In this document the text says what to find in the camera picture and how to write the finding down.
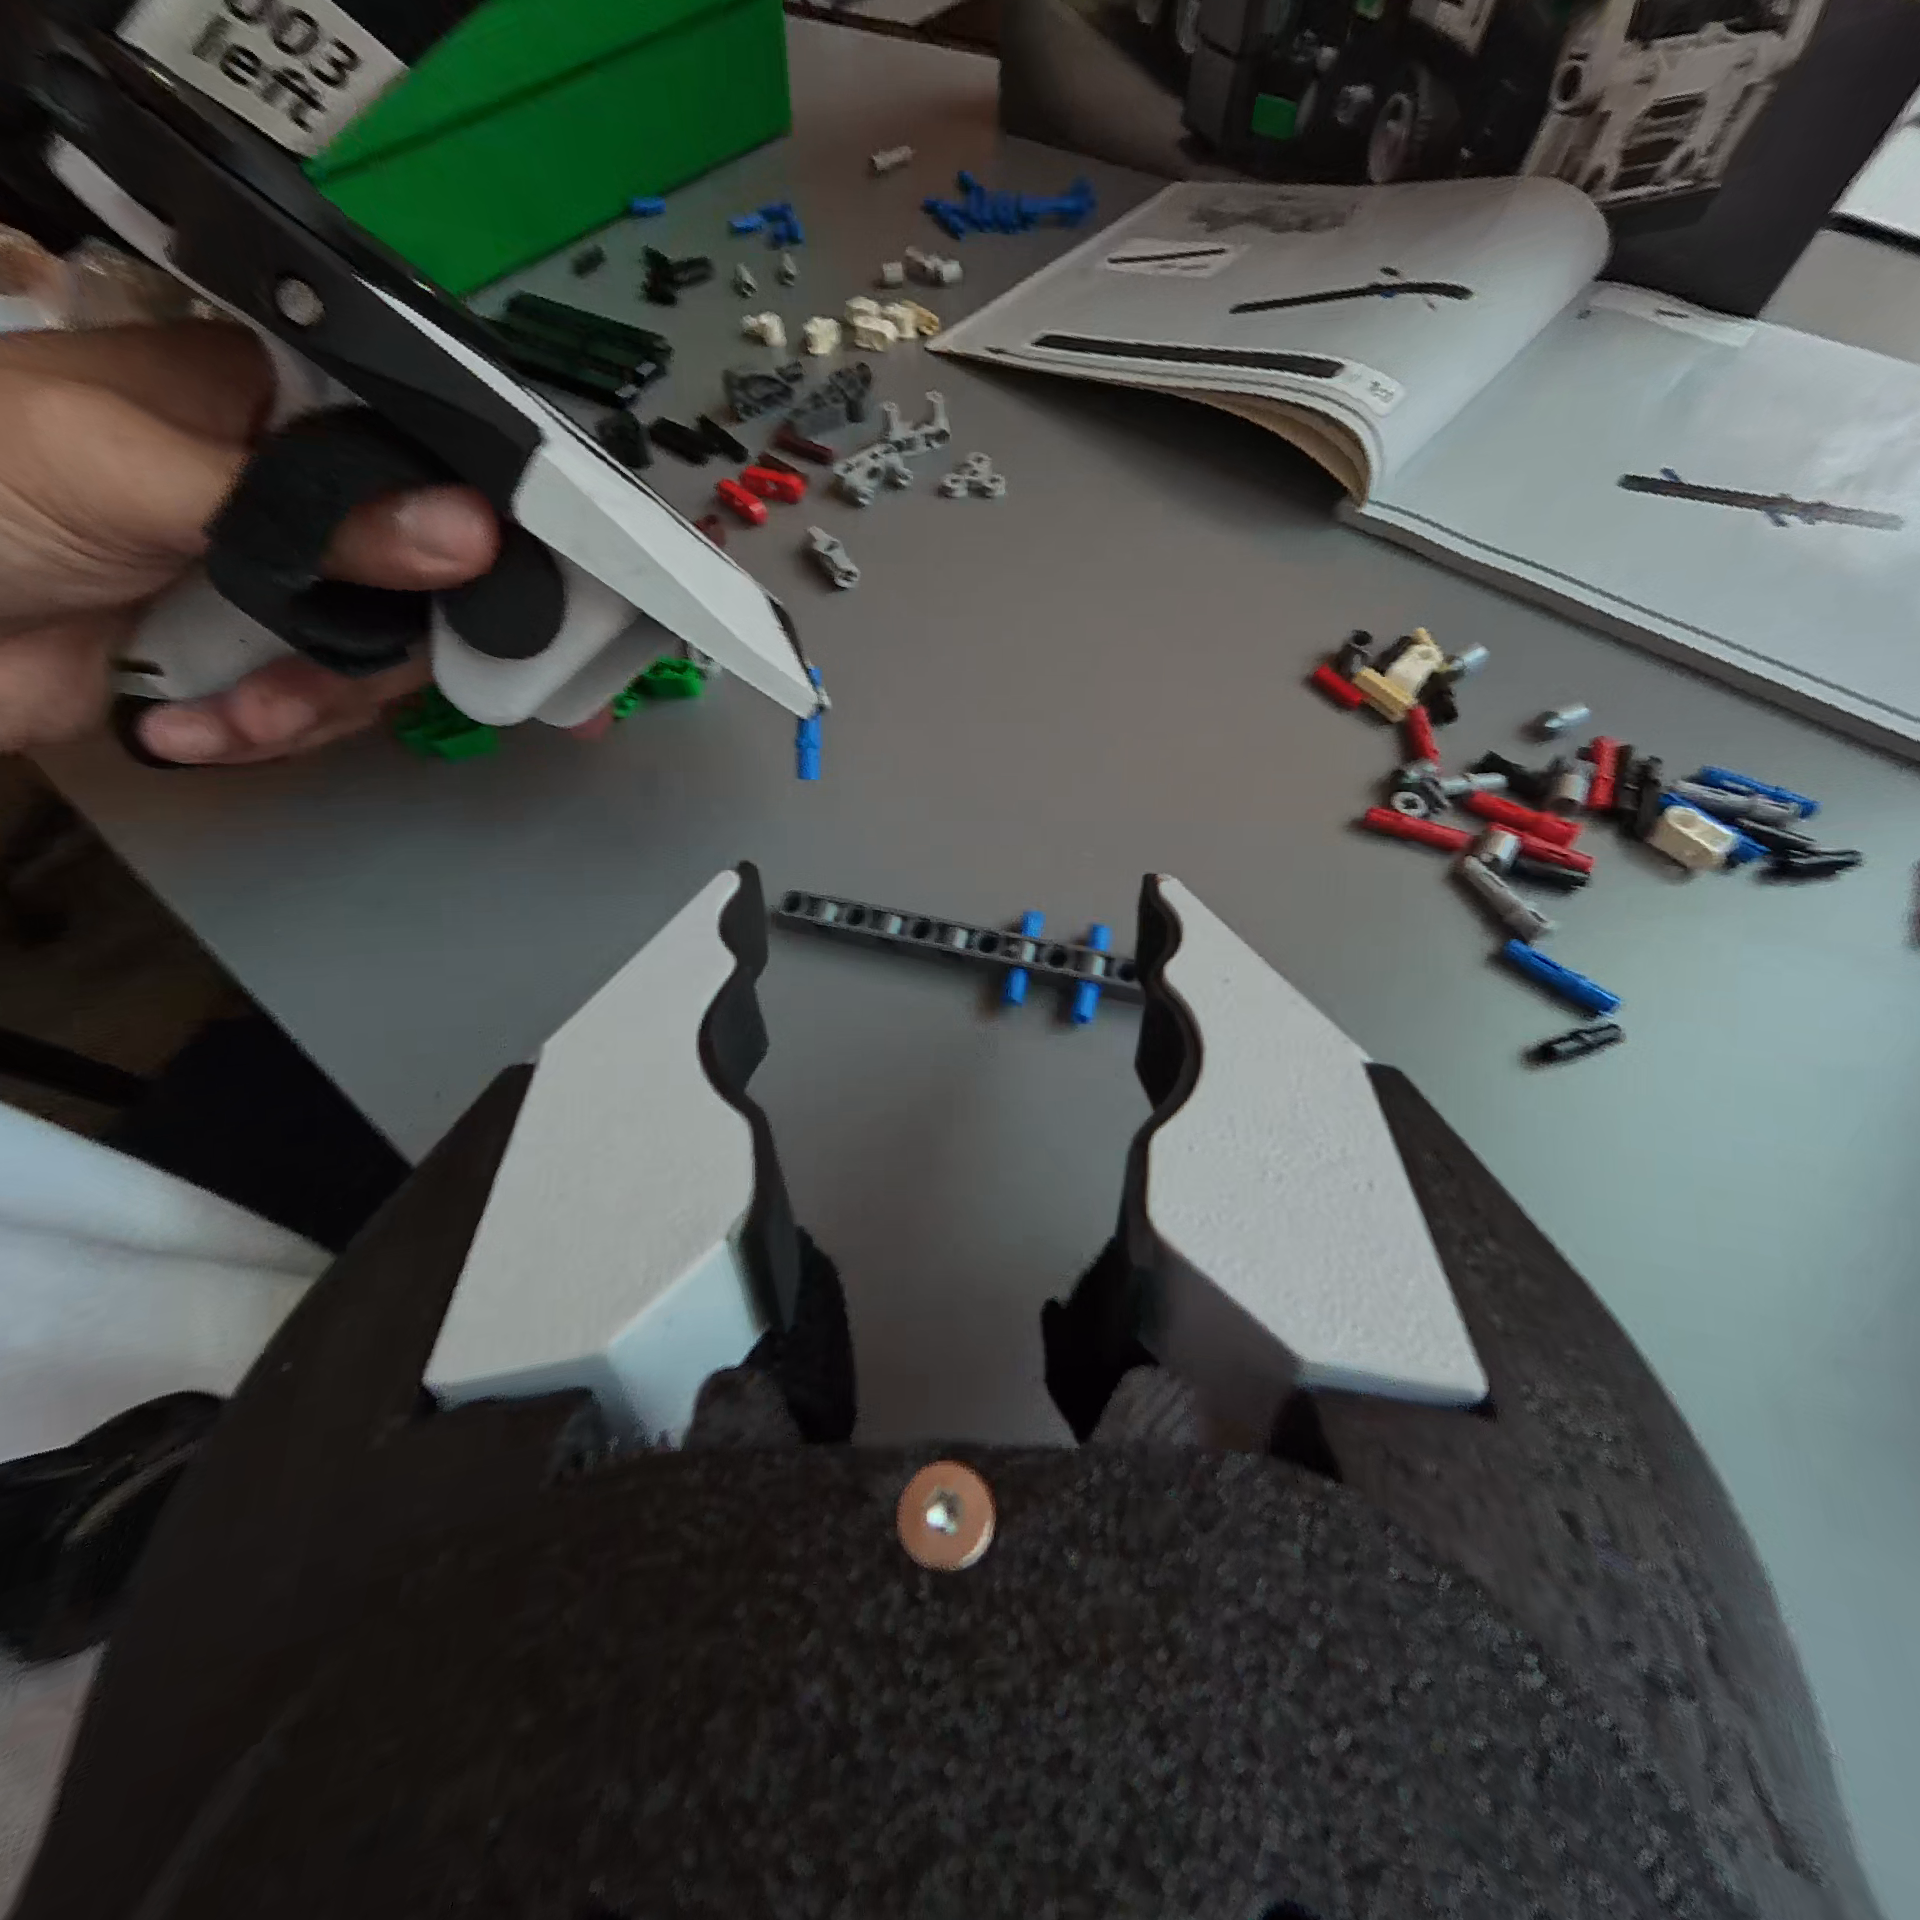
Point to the dark red lego piece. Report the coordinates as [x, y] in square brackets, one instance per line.
[803, 446]

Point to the open instruction booklet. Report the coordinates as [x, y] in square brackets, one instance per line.
[1500, 300]

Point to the white paper sheet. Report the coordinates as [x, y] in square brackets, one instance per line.
[1882, 181]

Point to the green plastic box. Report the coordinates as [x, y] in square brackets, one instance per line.
[570, 135]

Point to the small grey lego pin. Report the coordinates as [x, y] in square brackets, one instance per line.
[1561, 721]

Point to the blue lego pin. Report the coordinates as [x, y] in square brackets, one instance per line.
[810, 747]
[1561, 974]
[1026, 956]
[1089, 974]

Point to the blue lego connectors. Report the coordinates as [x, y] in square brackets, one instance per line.
[774, 225]

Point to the light grey lego connectors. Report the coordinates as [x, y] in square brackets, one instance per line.
[923, 271]

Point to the pile of blue lego pins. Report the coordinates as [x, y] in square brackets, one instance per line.
[1004, 206]

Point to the dark grey lego pieces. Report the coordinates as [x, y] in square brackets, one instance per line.
[796, 393]

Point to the pile of mixed lego pins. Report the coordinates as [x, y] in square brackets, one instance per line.
[1418, 831]

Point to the stack of black lego beams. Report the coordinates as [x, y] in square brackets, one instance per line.
[586, 347]

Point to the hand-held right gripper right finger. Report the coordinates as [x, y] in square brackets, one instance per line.
[1290, 1185]

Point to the black shoe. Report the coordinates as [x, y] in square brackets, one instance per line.
[91, 1517]

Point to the black lego angle pieces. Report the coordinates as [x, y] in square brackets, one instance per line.
[673, 276]

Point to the grey triple-hole lego piece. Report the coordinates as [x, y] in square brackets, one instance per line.
[974, 476]

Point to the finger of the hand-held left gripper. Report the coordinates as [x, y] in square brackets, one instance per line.
[452, 358]
[662, 580]

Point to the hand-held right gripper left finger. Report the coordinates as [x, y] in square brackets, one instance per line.
[599, 1156]

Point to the black lego axles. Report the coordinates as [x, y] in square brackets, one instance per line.
[698, 437]

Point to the dark grey lego beam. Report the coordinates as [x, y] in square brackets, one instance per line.
[901, 927]

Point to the black lego set box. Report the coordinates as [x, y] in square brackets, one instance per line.
[1141, 76]

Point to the pile of green lego pieces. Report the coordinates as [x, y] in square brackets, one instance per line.
[443, 735]

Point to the person's white garment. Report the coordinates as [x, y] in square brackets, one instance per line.
[119, 1260]

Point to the grey lego axle connector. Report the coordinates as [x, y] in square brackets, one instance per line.
[833, 559]

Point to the person's left hand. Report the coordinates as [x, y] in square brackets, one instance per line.
[106, 481]

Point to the group of tan lego connectors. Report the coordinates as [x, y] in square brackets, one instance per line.
[870, 324]

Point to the light grey lego frame piece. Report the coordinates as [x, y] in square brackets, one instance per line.
[879, 465]

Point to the black lego pin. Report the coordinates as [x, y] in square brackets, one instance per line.
[1573, 1040]

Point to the black lego connector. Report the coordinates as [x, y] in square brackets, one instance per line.
[627, 437]

